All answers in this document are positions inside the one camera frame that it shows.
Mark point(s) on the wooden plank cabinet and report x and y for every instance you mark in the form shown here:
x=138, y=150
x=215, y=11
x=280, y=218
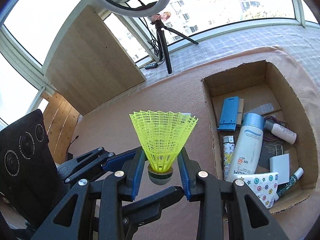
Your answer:
x=58, y=127

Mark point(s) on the white charger plug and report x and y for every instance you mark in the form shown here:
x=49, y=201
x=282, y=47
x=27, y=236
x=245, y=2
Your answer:
x=280, y=167

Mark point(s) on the green lip balm tube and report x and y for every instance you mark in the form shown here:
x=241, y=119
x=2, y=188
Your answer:
x=291, y=182

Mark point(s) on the dark card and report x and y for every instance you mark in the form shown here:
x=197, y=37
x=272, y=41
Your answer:
x=271, y=151

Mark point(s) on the grey checked cloth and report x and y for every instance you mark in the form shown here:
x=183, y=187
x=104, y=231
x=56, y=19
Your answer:
x=237, y=42

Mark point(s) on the yellow plastic shuttlecock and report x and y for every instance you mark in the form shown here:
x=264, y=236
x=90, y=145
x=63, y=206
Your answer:
x=162, y=140

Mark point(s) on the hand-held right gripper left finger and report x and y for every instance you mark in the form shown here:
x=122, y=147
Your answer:
x=138, y=170

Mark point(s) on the patterned white lighter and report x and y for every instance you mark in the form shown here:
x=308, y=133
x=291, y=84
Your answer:
x=228, y=152

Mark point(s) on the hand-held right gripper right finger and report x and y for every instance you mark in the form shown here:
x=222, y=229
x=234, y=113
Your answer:
x=183, y=172

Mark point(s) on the patterned white tissue pack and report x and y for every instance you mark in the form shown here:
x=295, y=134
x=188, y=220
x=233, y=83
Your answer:
x=262, y=187

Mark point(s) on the white sunscreen bottle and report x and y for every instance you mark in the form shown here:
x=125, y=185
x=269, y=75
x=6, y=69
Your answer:
x=246, y=150

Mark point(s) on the cardboard box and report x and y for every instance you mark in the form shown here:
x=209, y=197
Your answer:
x=282, y=85

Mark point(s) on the wooden clothespin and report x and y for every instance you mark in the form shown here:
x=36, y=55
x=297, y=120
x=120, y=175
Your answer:
x=240, y=112

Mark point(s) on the small beige bottle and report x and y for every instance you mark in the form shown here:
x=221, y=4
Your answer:
x=282, y=132

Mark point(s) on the light wooden board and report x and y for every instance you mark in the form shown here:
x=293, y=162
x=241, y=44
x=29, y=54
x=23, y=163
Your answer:
x=95, y=62

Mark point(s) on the black inline controller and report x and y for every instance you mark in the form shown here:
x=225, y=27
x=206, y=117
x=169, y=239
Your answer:
x=150, y=66

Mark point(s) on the blue phone stand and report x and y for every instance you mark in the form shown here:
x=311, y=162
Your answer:
x=228, y=112

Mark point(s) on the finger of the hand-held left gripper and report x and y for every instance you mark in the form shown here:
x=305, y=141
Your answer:
x=115, y=161
x=155, y=207

